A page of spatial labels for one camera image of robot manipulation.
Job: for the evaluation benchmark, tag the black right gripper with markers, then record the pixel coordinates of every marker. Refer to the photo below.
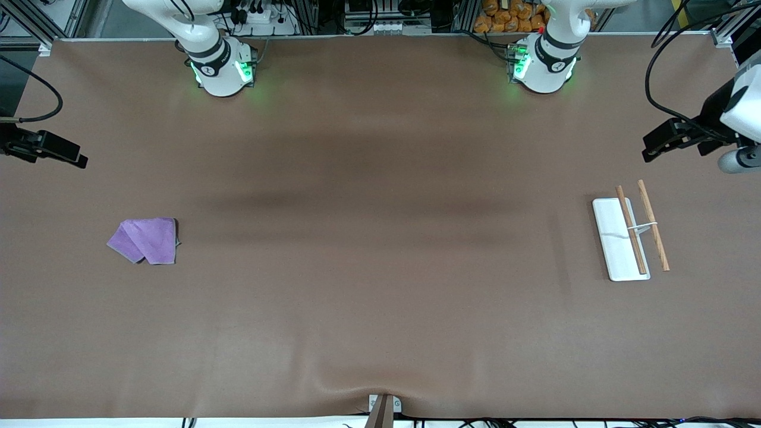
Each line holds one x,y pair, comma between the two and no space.
13,144

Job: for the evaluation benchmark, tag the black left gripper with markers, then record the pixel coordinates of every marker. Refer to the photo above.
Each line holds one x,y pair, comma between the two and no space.
711,116

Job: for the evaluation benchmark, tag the purple cloth towel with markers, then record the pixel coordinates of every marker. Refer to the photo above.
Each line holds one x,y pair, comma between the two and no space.
148,238

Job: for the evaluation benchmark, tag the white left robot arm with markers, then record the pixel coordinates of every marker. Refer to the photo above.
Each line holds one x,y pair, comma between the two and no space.
544,71

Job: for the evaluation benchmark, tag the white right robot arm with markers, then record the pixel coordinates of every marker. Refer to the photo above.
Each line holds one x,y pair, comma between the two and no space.
220,77

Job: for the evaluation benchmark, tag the white towel rack wooden rods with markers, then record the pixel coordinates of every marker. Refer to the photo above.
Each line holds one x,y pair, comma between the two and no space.
618,255

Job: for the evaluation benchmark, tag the orange snack packets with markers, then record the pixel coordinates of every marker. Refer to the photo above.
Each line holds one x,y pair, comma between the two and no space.
511,18

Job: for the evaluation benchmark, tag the white power strip black plugs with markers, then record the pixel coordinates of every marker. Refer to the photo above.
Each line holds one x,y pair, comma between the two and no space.
261,18

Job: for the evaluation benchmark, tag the grey electronics box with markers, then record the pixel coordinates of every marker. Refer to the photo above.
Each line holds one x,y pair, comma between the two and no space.
386,15

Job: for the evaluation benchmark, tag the brown table cover mat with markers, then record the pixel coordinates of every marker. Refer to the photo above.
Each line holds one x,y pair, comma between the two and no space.
380,267

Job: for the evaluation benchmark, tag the brown flat bar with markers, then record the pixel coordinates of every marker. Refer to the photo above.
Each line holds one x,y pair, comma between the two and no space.
380,416

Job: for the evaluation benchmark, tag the aluminium frame profile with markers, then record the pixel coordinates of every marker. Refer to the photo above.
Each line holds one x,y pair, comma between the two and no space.
734,27
35,21

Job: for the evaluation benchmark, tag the grey metal table bracket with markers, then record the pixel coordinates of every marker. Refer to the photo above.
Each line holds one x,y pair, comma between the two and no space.
397,404

